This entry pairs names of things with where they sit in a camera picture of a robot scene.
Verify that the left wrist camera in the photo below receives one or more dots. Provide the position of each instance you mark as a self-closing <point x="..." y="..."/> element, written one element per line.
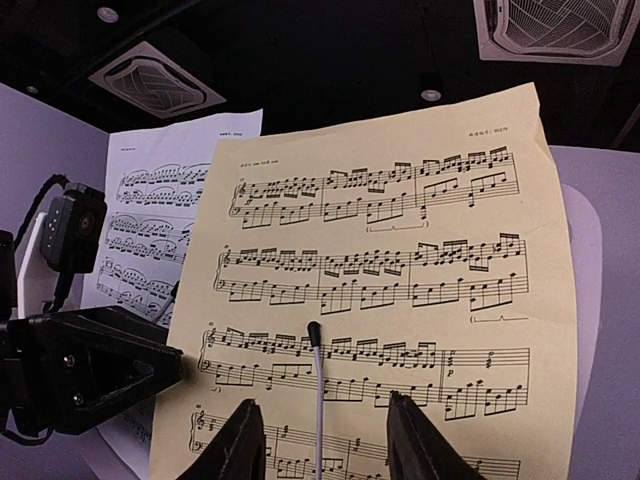
<point x="62" y="244"/>

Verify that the ceiling air vent right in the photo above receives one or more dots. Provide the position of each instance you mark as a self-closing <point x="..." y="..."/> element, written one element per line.
<point x="579" y="32"/>

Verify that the white sheet music page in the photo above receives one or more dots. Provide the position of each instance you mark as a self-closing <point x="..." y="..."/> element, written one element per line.
<point x="154" y="181"/>

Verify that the ceiling air vent left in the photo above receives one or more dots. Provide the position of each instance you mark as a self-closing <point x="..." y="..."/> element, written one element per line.
<point x="149" y="80"/>

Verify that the white perforated music stand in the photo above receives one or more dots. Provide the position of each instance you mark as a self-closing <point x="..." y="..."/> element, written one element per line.
<point x="433" y="254"/>

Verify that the ceiling air vent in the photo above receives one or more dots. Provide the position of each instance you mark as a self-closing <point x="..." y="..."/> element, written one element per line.
<point x="579" y="32"/>
<point x="149" y="80"/>

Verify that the yellow sheet music page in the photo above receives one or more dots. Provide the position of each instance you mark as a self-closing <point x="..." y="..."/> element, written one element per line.
<point x="425" y="253"/>

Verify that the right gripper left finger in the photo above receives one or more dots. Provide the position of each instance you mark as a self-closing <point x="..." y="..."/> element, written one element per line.
<point x="237" y="452"/>

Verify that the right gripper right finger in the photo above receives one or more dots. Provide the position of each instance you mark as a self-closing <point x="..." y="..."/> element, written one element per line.
<point x="417" y="449"/>

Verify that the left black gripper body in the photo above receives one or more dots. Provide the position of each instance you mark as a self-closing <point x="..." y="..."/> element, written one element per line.
<point x="30" y="410"/>

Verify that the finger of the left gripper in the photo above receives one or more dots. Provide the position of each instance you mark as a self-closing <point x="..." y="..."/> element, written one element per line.
<point x="103" y="361"/>

